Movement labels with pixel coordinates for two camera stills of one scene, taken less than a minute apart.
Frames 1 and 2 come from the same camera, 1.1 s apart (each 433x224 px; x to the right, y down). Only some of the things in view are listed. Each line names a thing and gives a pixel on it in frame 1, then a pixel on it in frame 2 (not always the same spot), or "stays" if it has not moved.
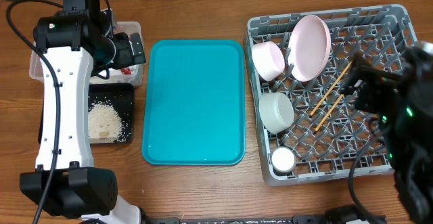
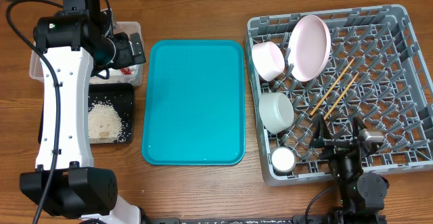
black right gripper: (379, 92) → (334, 147)
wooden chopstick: (330, 88) stays
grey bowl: (276, 111) stays
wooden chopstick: (329, 113) stays
